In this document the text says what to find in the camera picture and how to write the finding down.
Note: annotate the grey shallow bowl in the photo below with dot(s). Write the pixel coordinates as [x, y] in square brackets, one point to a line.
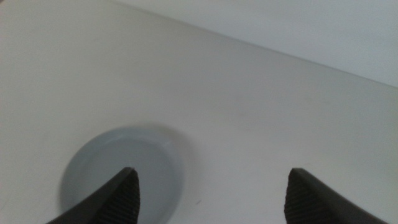
[149, 158]

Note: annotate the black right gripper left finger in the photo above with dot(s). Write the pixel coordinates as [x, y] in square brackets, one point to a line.
[115, 202]

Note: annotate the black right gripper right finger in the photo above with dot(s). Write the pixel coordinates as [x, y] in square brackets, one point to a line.
[311, 202]

